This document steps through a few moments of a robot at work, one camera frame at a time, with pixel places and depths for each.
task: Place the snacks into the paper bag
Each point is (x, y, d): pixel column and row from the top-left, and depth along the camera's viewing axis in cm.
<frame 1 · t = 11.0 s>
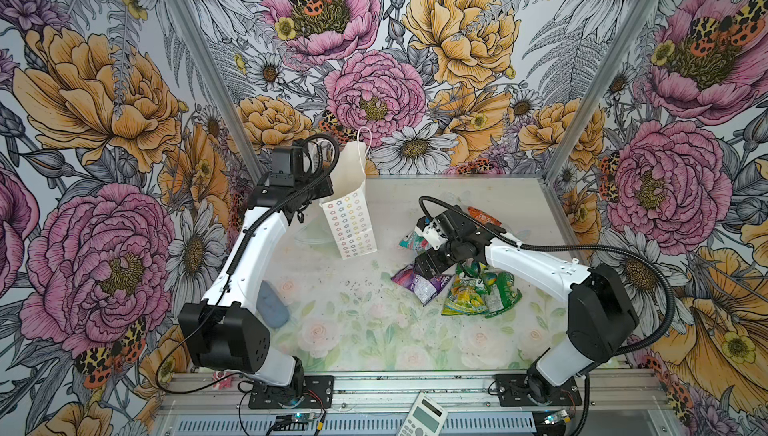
left hand: (329, 189, 81), fingers closed
right hand: (430, 270, 85), fingers open
white paper bag: (348, 208, 79), point 28 cm above the table
purple snack packet: (424, 289, 89), point 5 cm above the table
teal Fox's candy packet: (416, 242, 99), point 6 cm above the table
green snack packet upper: (472, 269, 96), point 3 cm above the table
yellow green snack packet: (466, 296, 87), point 6 cm above the table
green snack packet right: (500, 294, 87), point 6 cm above the table

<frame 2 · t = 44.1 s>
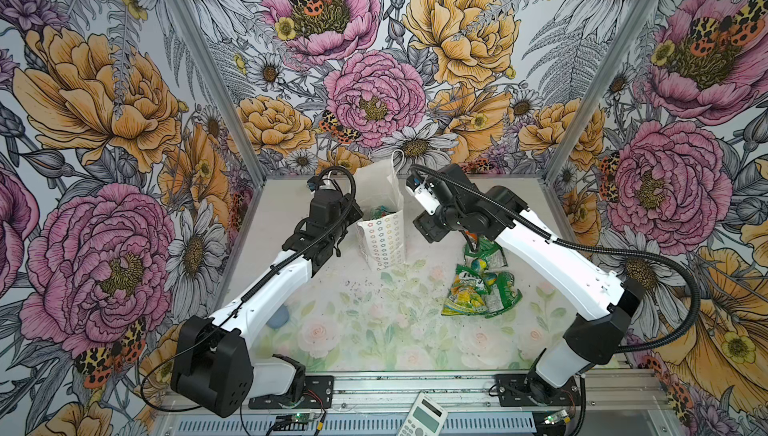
left hand: (357, 206, 83), fingers closed
right hand: (432, 225, 74), fingers open
white paper bag: (381, 182, 93), point 23 cm above the table
teal Fox's candy packet: (380, 212, 104), point 8 cm above the table
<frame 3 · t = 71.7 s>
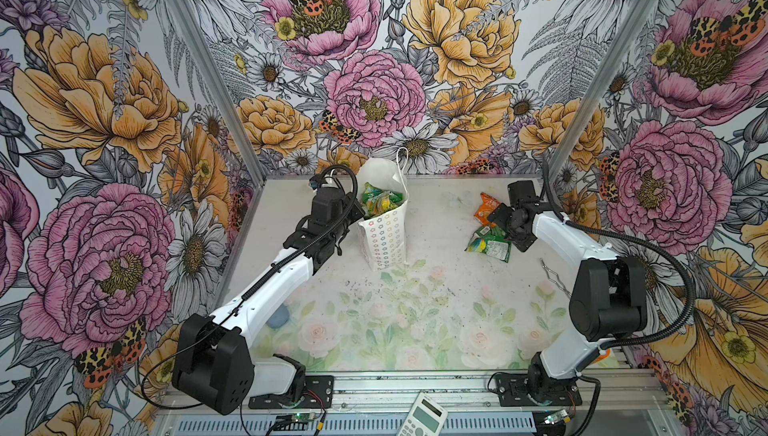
left hand: (359, 206, 82), fingers closed
right hand: (501, 235, 93), fingers open
green snack packet upper: (491, 240, 98), point 7 cm above the table
yellow green snack packet: (374, 200, 93), point 19 cm above the table
green snack packet right: (396, 198, 93), point 19 cm above the table
orange red snack packet: (487, 205, 107), point 7 cm above the table
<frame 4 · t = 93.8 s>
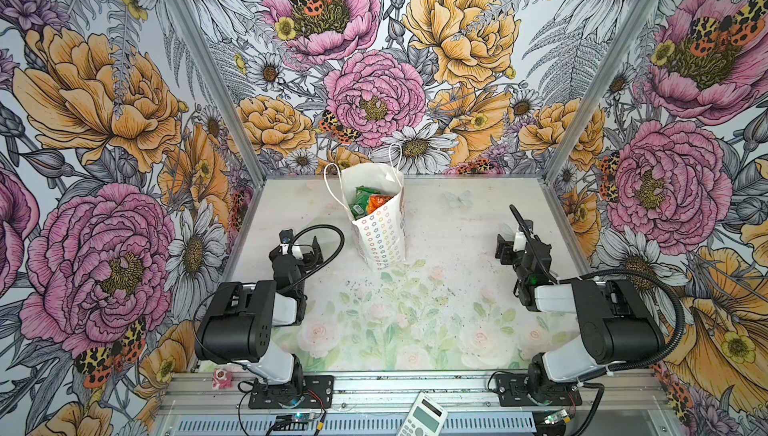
left hand: (301, 247, 93), fingers open
right hand: (511, 242, 94), fingers open
green snack packet upper: (360, 207, 93), point 17 cm above the table
orange red snack packet: (376, 201, 85), point 25 cm above the table
